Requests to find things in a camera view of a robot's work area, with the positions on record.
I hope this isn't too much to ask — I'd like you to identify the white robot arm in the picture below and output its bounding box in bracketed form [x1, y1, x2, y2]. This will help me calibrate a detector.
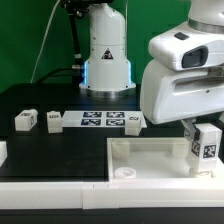
[80, 0, 224, 139]

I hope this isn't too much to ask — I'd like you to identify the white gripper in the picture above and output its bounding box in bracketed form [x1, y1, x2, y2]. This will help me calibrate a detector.
[140, 60, 224, 141]

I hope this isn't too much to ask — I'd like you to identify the white U-shaped obstacle fence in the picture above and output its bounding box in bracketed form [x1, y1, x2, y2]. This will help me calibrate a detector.
[0, 139, 224, 210]

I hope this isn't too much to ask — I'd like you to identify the black cable on stand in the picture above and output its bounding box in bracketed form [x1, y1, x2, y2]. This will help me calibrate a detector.
[35, 0, 89, 84]

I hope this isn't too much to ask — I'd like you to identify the white sheet with fiducial tags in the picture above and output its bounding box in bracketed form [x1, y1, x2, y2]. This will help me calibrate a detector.
[62, 111, 142, 128]

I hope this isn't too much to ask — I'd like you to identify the white cable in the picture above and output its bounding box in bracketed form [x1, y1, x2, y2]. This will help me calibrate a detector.
[30, 0, 63, 84]

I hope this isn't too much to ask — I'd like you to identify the white square table top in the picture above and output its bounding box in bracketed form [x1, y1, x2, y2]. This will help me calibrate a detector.
[106, 137, 224, 183]

